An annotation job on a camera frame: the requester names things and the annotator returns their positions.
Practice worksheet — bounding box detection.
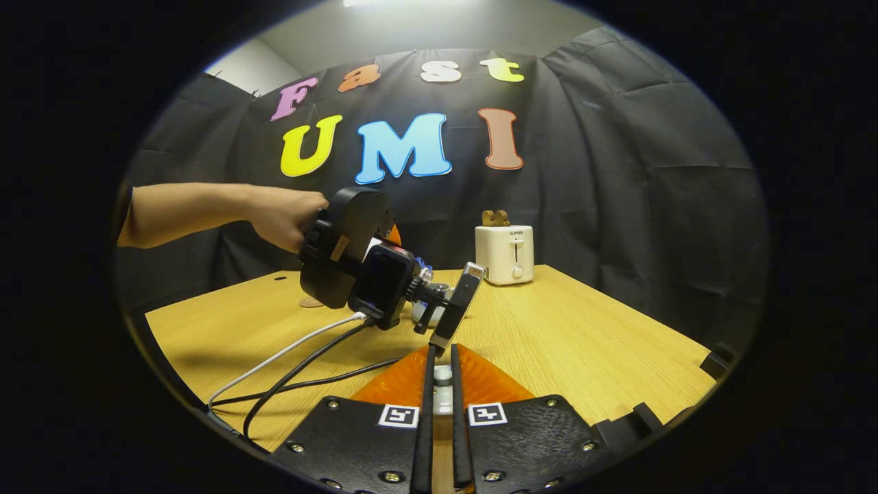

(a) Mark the white toaster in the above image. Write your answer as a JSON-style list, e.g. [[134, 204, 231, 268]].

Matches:
[[475, 224, 535, 286]]

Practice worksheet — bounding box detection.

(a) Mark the white cable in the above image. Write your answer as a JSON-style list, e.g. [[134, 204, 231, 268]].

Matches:
[[208, 312, 368, 405]]

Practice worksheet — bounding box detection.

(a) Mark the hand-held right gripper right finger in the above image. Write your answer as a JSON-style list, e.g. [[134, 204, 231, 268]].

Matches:
[[450, 343, 604, 494]]

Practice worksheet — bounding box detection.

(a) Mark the black backdrop cloth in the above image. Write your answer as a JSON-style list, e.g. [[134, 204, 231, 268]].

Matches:
[[117, 26, 768, 344]]

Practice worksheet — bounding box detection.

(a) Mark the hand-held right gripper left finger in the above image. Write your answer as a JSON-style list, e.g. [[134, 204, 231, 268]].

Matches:
[[287, 345, 438, 494]]

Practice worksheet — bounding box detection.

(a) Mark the black cable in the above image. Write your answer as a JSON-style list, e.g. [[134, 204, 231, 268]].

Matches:
[[241, 317, 378, 440], [209, 357, 402, 408]]

